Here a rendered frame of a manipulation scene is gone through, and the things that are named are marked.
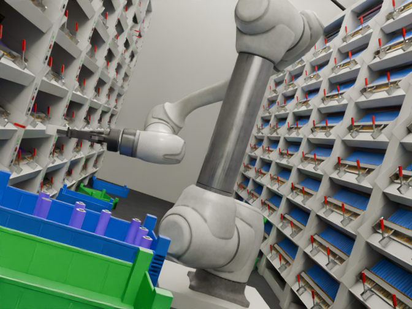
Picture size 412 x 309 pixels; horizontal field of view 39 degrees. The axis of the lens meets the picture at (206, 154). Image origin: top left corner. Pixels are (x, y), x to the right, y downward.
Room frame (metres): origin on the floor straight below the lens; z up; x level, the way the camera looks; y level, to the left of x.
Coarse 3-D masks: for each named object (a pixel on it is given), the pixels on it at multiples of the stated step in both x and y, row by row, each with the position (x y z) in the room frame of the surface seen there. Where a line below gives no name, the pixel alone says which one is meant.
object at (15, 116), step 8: (0, 96) 2.01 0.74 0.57; (0, 104) 2.01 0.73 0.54; (8, 104) 2.02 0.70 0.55; (8, 112) 2.00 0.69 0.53; (16, 112) 2.02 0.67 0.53; (8, 120) 2.02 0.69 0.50; (16, 120) 2.02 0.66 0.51; (24, 120) 2.02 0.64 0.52; (0, 128) 1.81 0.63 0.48; (8, 128) 1.90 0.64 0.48; (16, 128) 2.00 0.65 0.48; (0, 136) 1.87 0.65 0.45; (8, 136) 1.97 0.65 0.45
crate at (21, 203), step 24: (0, 192) 1.04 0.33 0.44; (24, 192) 1.06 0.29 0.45; (0, 216) 0.87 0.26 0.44; (24, 216) 0.88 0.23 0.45; (48, 216) 1.08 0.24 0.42; (96, 216) 1.10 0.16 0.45; (72, 240) 0.90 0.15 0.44; (96, 240) 0.90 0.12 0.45; (120, 240) 1.11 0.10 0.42; (168, 240) 0.93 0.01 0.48
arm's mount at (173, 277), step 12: (168, 264) 1.85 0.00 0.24; (168, 276) 1.69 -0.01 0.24; (180, 276) 1.75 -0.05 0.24; (168, 288) 1.56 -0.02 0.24; (180, 288) 1.60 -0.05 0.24; (252, 288) 1.92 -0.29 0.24; (180, 300) 1.55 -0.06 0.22; (192, 300) 1.56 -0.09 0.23; (204, 300) 1.56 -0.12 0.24; (216, 300) 1.60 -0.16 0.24; (252, 300) 1.75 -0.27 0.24
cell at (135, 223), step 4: (132, 220) 1.08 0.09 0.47; (136, 220) 1.08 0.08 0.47; (132, 224) 1.08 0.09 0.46; (136, 224) 1.08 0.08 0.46; (132, 228) 1.08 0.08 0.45; (136, 228) 1.08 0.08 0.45; (128, 232) 1.08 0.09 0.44; (132, 232) 1.08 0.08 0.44; (136, 232) 1.08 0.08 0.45; (128, 236) 1.08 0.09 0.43; (132, 236) 1.08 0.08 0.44; (124, 240) 1.08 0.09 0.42; (128, 240) 1.08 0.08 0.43; (132, 240) 1.08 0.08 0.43; (132, 244) 1.08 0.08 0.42
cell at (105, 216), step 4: (104, 212) 1.06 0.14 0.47; (108, 212) 1.07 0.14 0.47; (100, 216) 1.06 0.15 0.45; (104, 216) 1.06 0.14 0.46; (108, 216) 1.06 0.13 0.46; (100, 220) 1.06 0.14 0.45; (104, 220) 1.06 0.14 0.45; (108, 220) 1.07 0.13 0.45; (100, 224) 1.06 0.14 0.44; (104, 224) 1.06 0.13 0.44; (96, 228) 1.06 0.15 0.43; (100, 228) 1.06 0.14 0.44; (104, 228) 1.06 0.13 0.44; (96, 232) 1.06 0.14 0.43; (100, 232) 1.06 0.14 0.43; (104, 232) 1.07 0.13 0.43
